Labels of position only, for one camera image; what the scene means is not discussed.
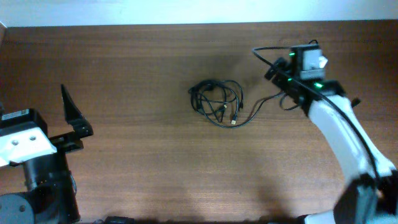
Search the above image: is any long black usb cable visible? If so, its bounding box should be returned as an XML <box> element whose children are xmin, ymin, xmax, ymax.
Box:
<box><xmin>205</xmin><ymin>90</ymin><xmax>299</xmax><ymax>129</ymax></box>

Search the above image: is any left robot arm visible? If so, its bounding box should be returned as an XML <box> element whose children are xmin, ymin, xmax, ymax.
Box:
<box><xmin>1</xmin><ymin>85</ymin><xmax>93</xmax><ymax>223</ymax></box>

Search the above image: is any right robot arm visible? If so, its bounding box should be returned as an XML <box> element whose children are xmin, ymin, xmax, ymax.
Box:
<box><xmin>264</xmin><ymin>40</ymin><xmax>397</xmax><ymax>223</ymax></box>

